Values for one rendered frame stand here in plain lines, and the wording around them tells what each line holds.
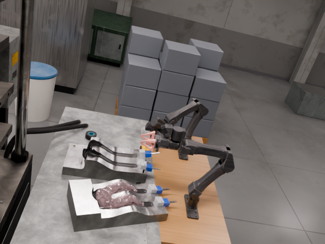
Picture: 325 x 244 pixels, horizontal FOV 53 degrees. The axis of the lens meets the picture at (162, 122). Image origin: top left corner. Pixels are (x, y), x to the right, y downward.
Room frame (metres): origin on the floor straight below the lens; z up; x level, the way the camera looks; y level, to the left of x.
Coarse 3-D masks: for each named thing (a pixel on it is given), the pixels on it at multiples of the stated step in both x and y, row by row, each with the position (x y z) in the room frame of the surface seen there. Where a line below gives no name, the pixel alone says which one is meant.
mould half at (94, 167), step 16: (80, 160) 1.63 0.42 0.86; (96, 160) 1.57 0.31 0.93; (112, 160) 1.68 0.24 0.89; (128, 160) 1.73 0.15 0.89; (144, 160) 1.77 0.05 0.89; (80, 176) 1.55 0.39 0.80; (96, 176) 1.57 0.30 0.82; (112, 176) 1.59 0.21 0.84; (128, 176) 1.61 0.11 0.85; (144, 176) 1.63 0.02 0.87
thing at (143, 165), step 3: (141, 162) 1.70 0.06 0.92; (144, 162) 1.71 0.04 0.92; (141, 165) 1.67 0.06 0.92; (144, 165) 1.68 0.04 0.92; (147, 165) 1.70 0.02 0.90; (150, 165) 1.71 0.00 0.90; (141, 168) 1.67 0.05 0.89; (144, 168) 1.67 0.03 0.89; (147, 168) 1.68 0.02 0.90; (150, 168) 1.68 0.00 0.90; (153, 168) 1.70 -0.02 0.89; (156, 168) 1.71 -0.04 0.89; (159, 168) 1.72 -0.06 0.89; (150, 171) 1.69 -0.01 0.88
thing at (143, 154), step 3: (141, 150) 1.81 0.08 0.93; (144, 150) 1.81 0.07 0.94; (141, 153) 1.78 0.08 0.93; (144, 153) 1.78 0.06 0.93; (147, 153) 1.79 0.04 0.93; (150, 153) 1.80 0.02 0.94; (153, 153) 1.82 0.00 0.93; (156, 153) 1.82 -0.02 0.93; (159, 153) 1.82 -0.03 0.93; (141, 156) 1.78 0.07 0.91; (144, 156) 1.78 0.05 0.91; (147, 156) 1.79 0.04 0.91; (150, 156) 1.79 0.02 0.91; (144, 159) 1.78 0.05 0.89
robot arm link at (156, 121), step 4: (152, 120) 2.01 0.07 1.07; (156, 120) 1.98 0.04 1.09; (160, 120) 1.99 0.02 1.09; (164, 120) 2.06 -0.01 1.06; (172, 120) 2.01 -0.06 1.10; (152, 124) 1.98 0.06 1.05; (156, 124) 1.96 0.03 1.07; (160, 124) 1.98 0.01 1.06; (172, 124) 2.01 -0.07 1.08; (160, 128) 1.98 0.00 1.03
